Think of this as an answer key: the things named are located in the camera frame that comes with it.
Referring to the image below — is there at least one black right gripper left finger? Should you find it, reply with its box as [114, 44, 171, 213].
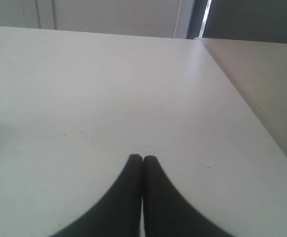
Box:
[54, 154, 143, 237]

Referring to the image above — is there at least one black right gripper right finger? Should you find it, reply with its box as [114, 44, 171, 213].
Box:
[143, 156, 232, 237]

